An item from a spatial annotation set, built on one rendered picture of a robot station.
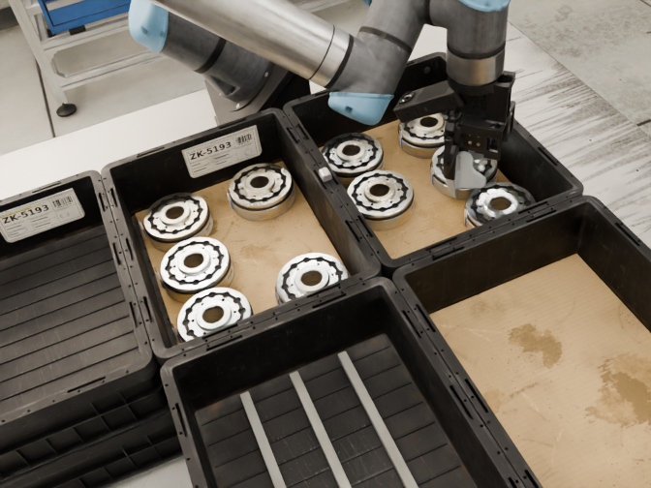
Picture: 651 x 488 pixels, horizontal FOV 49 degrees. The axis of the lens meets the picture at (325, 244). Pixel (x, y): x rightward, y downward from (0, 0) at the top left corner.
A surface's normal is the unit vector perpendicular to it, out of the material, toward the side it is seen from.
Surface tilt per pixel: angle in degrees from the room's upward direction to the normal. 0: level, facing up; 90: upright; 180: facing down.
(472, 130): 90
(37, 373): 0
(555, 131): 0
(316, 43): 55
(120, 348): 0
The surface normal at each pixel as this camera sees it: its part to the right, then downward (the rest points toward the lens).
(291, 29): 0.30, 0.13
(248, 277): -0.11, -0.67
